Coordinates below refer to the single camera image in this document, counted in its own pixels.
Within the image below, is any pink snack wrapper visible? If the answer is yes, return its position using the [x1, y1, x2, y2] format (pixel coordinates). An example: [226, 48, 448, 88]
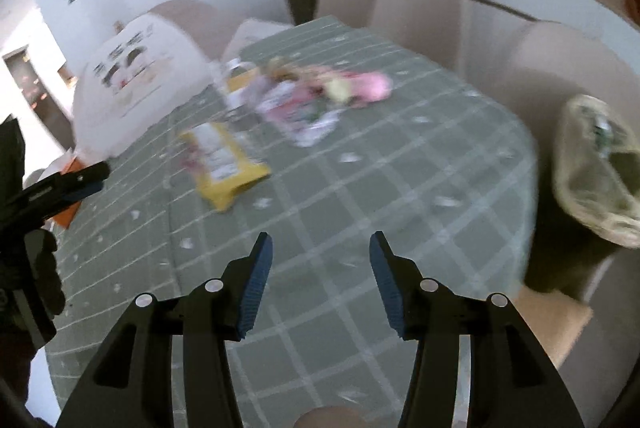
[256, 83, 342, 149]

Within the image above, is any black trash bin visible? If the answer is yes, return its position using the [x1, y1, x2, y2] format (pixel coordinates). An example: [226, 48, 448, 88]
[522, 188, 621, 305]

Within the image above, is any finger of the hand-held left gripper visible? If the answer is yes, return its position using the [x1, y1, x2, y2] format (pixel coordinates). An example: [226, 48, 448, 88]
[22, 161, 111, 205]
[15, 182, 104, 230]

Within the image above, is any beige bin liner bag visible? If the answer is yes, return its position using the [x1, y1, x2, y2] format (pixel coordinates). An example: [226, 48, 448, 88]
[552, 94, 640, 250]

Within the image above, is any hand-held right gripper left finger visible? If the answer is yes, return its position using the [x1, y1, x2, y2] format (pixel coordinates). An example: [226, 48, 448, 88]
[55, 232, 274, 428]

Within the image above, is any white printed food cover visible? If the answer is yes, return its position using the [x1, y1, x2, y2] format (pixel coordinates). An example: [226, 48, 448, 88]
[72, 13, 222, 160]

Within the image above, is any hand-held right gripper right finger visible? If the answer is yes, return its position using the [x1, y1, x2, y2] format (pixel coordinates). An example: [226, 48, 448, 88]
[369, 230, 586, 428]

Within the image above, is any yellow snack packet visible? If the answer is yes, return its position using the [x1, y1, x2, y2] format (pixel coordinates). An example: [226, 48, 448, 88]
[179, 123, 272, 212]

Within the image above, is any grey checked tablecloth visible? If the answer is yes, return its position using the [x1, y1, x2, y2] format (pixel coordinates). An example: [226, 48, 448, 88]
[47, 14, 540, 428]

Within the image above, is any pink caterpillar toy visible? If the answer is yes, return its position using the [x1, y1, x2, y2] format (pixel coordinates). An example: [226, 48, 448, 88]
[300, 68, 394, 110]

